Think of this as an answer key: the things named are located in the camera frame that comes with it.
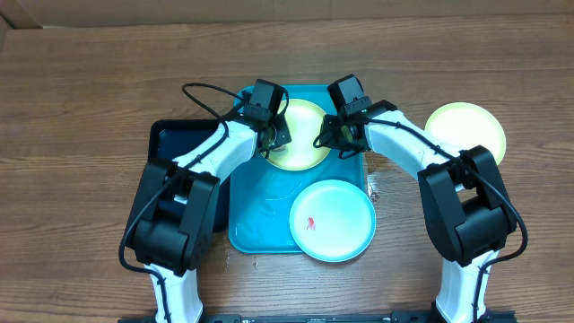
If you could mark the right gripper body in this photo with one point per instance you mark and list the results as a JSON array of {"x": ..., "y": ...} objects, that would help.
[{"x": 326, "y": 135}]

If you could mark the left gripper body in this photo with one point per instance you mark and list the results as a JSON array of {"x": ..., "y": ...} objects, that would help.
[{"x": 273, "y": 125}]

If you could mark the green plate with stain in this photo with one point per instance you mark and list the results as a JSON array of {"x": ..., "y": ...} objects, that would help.
[{"x": 468, "y": 125}]

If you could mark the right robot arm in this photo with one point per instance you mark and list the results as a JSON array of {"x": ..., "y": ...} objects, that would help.
[{"x": 466, "y": 207}]

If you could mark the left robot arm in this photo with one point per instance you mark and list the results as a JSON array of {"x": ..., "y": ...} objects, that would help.
[{"x": 170, "y": 225}]

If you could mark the teal plastic serving tray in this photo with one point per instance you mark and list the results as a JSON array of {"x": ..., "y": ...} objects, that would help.
[{"x": 261, "y": 195}]

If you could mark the black plastic tray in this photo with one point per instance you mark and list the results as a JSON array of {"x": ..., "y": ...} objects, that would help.
[{"x": 170, "y": 138}]

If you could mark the light blue plate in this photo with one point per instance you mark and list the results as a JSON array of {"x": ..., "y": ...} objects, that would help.
[{"x": 332, "y": 221}]

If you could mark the cardboard backdrop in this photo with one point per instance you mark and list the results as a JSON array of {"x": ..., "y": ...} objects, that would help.
[{"x": 27, "y": 14}]

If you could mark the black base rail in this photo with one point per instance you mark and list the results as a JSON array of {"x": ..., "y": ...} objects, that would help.
[{"x": 314, "y": 318}]

